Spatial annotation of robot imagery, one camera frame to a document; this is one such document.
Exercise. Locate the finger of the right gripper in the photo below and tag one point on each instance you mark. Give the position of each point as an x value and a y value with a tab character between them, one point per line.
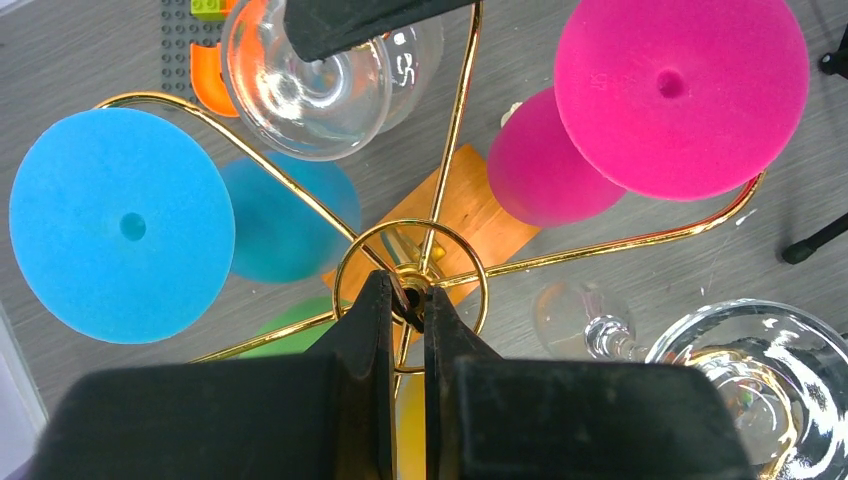
318	29

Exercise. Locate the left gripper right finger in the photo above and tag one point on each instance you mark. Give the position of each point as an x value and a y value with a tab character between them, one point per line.
488	417

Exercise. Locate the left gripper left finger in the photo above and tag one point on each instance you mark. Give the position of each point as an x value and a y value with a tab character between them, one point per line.
322	414

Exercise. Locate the orange plastic wine glass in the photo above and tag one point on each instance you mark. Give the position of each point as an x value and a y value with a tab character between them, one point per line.
411	429

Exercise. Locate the clear wine glass back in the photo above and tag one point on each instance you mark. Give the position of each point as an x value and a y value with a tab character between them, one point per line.
329	109

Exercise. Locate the clear wine glass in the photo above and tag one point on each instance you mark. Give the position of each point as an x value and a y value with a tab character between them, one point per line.
781	372
329	109

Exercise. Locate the gold wire wine glass rack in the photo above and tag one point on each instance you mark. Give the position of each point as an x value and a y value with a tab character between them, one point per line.
467	235

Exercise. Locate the blue plastic wine glass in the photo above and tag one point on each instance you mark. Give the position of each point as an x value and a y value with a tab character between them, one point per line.
126	230

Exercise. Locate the pink plastic wine glass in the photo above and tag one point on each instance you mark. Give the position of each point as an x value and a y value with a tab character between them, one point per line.
672	100

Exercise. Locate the green lego brick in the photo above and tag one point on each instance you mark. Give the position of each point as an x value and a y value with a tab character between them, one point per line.
209	10

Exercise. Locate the orange plastic bowl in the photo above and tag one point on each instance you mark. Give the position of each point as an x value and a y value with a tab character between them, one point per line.
206	72

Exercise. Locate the grey lego baseplate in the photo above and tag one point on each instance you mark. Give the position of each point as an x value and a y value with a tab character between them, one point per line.
178	30

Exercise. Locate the white chess pawn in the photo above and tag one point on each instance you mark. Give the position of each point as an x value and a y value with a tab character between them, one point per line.
508	114

